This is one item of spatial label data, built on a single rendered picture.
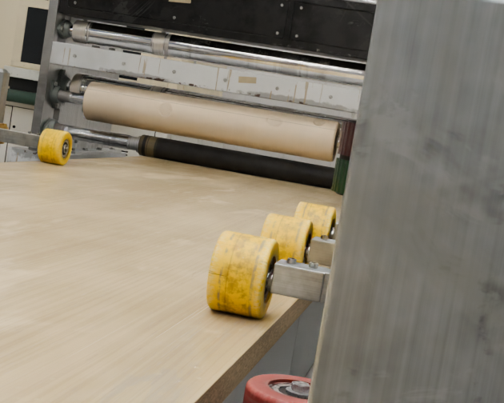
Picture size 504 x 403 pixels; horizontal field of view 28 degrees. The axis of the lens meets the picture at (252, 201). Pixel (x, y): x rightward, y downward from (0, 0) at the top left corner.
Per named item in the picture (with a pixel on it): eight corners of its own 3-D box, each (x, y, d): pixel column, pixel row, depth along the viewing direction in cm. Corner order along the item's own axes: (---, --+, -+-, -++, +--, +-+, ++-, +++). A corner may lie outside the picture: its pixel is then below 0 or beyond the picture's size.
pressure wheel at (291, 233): (315, 208, 125) (302, 246, 118) (311, 257, 129) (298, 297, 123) (269, 199, 126) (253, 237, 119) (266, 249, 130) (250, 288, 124)
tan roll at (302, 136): (505, 191, 301) (513, 150, 300) (507, 193, 289) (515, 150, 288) (62, 114, 328) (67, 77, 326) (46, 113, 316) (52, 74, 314)
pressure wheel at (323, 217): (325, 247, 143) (326, 269, 150) (336, 198, 146) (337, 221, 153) (284, 240, 144) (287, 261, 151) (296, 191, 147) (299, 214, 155)
